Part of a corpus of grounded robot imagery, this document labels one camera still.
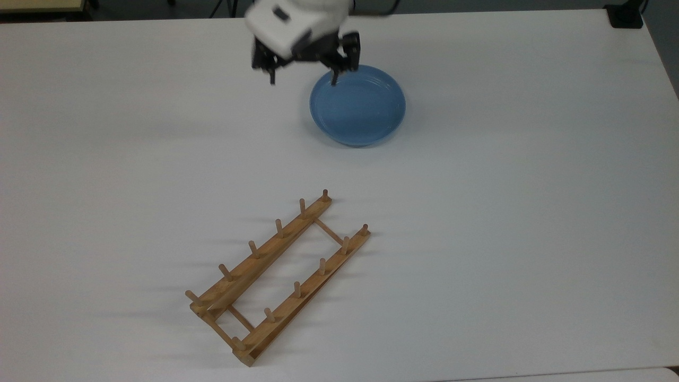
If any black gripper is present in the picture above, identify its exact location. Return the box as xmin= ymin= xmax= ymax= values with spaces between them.
xmin=251 ymin=31 xmax=362 ymax=86

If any blue round plate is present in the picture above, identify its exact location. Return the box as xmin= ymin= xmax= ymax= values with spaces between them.
xmin=309 ymin=65 xmax=407 ymax=148

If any wooden plate rack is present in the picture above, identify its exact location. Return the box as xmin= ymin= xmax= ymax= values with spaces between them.
xmin=185 ymin=189 xmax=371 ymax=368

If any light wooden board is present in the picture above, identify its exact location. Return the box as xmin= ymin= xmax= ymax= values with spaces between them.
xmin=0 ymin=0 xmax=86 ymax=14

